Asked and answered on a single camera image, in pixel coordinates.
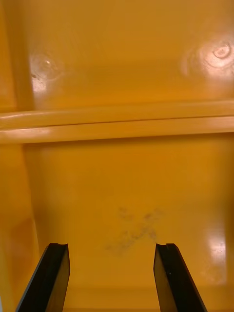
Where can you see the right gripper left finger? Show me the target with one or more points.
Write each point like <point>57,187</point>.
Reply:
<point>46,280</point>

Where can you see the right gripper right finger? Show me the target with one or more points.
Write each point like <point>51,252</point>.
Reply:
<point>173,280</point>

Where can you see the scratched yellow-orange plastic bin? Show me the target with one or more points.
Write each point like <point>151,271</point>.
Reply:
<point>109,182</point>

